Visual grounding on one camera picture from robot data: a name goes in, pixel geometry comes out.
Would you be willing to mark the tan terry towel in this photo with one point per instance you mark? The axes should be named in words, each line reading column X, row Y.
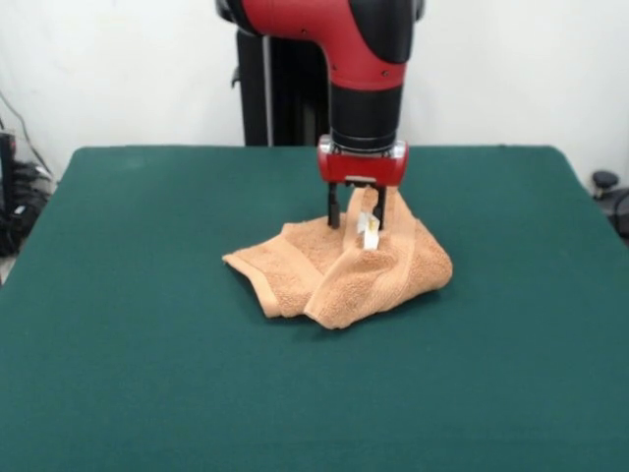
column 295, row 265

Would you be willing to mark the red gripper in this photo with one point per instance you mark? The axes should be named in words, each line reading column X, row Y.
column 361, row 169

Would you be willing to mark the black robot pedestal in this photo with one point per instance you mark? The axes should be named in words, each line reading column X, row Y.
column 255, row 98

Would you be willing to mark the black box device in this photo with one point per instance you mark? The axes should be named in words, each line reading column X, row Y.
column 7, row 187

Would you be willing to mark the dark green table cloth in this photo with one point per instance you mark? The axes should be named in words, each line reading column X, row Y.
column 147, row 344

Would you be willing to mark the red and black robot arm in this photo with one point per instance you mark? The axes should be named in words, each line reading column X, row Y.
column 363, row 59

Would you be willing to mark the black round caster foot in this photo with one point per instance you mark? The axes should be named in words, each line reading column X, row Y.
column 605, row 179

